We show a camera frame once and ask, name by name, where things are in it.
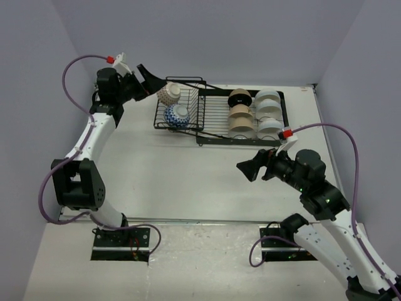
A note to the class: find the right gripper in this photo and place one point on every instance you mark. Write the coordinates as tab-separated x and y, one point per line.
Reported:
263	158

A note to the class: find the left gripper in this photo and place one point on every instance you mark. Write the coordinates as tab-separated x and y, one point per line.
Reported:
151	84

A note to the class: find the brown patterned bowl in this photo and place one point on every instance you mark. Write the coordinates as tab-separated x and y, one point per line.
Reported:
169	94

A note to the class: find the blue zigzag red bowl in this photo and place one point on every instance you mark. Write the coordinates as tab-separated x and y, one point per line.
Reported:
176	115

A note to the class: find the beige bowl front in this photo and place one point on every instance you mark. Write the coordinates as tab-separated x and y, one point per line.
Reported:
241	128

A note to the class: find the beige bowl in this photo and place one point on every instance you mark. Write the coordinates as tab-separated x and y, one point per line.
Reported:
240	110
241	128

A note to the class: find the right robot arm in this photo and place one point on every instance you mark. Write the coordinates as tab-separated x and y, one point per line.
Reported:
354	262

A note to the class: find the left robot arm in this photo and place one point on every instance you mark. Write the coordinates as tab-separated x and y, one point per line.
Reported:
77	181

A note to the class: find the white bowl front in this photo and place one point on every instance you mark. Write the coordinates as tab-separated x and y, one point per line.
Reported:
269	128

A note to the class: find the white bowl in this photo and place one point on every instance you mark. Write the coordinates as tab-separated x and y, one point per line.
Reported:
269	128
268	109
267	94

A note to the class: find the white bowl middle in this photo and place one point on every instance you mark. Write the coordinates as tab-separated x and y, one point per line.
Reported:
268	109

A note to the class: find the tan black bowl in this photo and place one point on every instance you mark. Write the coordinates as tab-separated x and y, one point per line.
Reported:
239	96

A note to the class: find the white bowl back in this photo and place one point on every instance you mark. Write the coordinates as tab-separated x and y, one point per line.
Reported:
267	94

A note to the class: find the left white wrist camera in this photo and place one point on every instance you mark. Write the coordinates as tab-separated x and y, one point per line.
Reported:
120	62

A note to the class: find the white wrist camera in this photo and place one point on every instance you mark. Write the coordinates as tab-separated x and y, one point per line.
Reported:
120	62
287	139

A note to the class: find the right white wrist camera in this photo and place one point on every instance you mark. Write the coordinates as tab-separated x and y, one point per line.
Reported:
287	139

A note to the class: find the black wire dish rack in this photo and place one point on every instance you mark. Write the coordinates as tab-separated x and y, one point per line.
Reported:
208	115

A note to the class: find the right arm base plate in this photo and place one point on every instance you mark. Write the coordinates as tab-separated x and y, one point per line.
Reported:
279	251

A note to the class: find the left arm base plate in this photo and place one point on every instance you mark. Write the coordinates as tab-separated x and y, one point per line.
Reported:
130	245

